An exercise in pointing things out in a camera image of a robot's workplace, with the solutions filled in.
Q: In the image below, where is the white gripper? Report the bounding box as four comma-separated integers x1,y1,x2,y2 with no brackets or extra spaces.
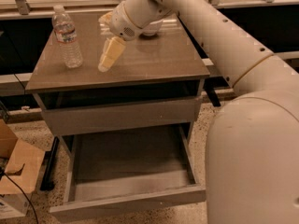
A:
98,1,142,72

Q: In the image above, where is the clear plastic water bottle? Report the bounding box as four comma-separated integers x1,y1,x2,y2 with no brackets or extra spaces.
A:
51,5,83,68

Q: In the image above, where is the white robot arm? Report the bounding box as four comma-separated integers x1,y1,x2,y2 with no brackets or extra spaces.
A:
99,0,299,224

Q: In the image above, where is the grey drawer cabinet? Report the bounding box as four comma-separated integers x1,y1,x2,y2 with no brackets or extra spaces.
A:
26,13,209,150

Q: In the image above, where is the closed grey top drawer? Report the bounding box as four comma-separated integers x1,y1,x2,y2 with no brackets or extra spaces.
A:
42,97,201,136

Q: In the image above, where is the open grey middle drawer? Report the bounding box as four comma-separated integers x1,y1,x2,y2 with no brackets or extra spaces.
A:
50,124,206,223

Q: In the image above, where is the white ceramic bowl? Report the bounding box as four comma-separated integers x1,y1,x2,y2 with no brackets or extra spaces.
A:
142,20,163,36

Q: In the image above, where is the black right cabinet foot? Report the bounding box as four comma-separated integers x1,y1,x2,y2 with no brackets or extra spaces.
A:
204,78,221,107

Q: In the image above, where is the black cabinet foot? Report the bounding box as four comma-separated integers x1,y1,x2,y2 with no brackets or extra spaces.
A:
40,136,59,191
204,78,221,107

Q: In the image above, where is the black left cabinet foot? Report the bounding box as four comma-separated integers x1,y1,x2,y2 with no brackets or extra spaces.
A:
40,136,59,191

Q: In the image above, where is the brown cardboard box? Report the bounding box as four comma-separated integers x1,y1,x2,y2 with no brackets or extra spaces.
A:
0,119,45,219

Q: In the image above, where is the black cable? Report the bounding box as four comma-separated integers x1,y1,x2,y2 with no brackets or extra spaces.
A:
0,168,40,224

